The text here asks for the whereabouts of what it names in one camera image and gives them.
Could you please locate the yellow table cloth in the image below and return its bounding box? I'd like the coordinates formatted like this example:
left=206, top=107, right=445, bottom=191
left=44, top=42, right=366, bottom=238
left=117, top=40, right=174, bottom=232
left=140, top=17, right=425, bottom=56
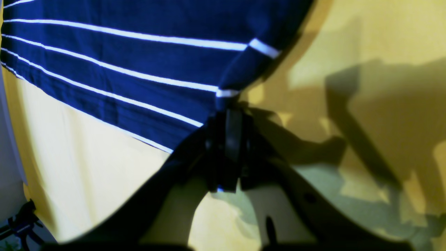
left=2, top=0, right=446, bottom=251

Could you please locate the navy white striped T-shirt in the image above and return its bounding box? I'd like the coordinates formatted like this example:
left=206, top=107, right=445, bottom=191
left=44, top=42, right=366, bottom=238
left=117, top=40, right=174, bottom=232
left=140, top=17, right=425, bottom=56
left=1, top=0, right=313, bottom=152

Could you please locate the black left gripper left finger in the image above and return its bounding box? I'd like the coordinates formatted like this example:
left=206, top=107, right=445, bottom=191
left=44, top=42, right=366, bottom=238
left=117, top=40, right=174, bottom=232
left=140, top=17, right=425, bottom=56
left=66, top=115, right=225, bottom=251

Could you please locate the blue red table clamp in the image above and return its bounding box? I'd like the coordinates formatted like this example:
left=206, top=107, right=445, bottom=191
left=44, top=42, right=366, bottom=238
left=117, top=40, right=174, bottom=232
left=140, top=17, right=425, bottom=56
left=0, top=199, right=46, bottom=251

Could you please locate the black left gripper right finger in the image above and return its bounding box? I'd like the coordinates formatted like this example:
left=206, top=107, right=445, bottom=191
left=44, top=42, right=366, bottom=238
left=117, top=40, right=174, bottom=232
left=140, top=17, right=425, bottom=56
left=226, top=110, right=415, bottom=251

